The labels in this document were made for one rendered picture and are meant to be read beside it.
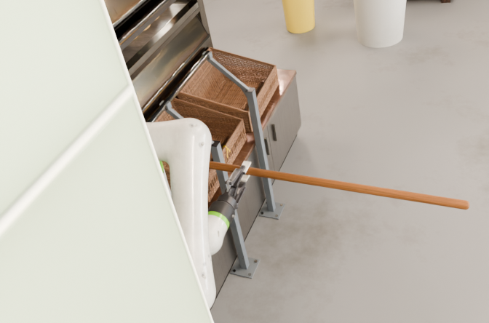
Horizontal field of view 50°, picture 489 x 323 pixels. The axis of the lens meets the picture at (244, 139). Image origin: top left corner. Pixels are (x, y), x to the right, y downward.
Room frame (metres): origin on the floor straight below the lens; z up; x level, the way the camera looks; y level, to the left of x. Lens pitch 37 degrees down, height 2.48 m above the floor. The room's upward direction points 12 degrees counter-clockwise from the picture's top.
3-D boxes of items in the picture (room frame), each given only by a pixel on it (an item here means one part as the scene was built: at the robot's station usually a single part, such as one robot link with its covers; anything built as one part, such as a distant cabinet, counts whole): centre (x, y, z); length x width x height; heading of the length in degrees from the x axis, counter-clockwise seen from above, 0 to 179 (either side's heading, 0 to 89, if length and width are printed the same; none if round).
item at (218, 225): (1.22, 0.19, 1.20); 0.14 x 0.13 x 0.11; 151
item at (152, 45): (2.51, 0.58, 1.16); 1.80 x 0.06 x 0.04; 151
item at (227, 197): (1.37, 0.10, 1.20); 0.09 x 0.07 x 0.08; 151
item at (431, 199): (1.54, 0.08, 1.20); 1.71 x 0.03 x 0.03; 60
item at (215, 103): (2.92, 0.03, 0.72); 0.56 x 0.49 x 0.28; 153
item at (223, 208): (1.31, 0.14, 1.20); 0.12 x 0.06 x 0.09; 61
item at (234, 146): (2.38, 0.32, 0.72); 0.56 x 0.49 x 0.28; 151
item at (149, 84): (2.50, 0.56, 1.02); 1.79 x 0.11 x 0.19; 151
